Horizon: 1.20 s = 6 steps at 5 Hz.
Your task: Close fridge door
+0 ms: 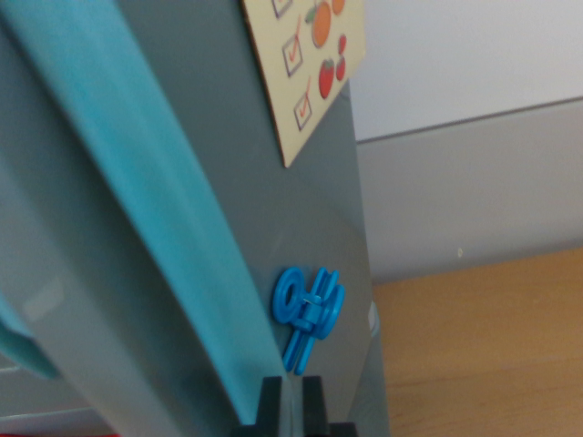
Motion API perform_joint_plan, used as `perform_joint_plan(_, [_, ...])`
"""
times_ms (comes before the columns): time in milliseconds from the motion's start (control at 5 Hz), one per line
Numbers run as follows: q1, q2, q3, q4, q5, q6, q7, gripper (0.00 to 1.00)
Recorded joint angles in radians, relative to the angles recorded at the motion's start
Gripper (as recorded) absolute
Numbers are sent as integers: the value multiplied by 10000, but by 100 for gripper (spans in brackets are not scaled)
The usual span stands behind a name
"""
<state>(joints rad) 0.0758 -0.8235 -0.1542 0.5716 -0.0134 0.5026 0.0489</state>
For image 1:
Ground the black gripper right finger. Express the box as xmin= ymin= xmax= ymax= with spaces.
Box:
xmin=293 ymin=375 xmax=359 ymax=437

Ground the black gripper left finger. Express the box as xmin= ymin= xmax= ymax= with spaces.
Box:
xmin=230 ymin=376 xmax=294 ymax=437

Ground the blue clip without card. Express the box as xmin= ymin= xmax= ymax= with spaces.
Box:
xmin=271 ymin=266 xmax=346 ymax=377

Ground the teal handle of logo door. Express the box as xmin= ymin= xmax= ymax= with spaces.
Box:
xmin=0 ymin=0 xmax=289 ymax=437

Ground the cream shopping list card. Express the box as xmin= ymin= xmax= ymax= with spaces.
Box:
xmin=240 ymin=0 xmax=368 ymax=168

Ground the grey toy refrigerator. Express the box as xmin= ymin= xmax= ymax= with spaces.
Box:
xmin=0 ymin=0 xmax=391 ymax=437

